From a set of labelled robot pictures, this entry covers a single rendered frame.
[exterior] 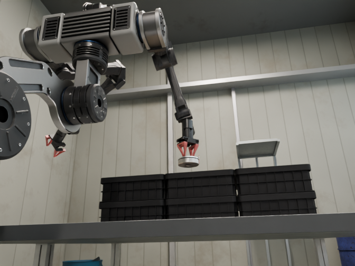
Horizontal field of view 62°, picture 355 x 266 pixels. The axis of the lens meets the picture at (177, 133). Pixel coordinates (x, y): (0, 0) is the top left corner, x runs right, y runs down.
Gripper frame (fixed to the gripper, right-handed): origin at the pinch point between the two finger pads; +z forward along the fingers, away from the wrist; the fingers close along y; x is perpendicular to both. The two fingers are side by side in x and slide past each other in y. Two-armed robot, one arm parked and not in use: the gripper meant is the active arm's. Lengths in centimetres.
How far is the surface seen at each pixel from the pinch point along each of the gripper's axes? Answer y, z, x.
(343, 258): -203, 52, -46
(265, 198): -10.8, 24.9, 36.5
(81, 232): 59, 39, 35
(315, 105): -246, -124, -66
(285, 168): -17.0, 13.7, 43.0
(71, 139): -2, -99, -277
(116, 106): -52, -149, -246
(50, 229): 66, 38, 29
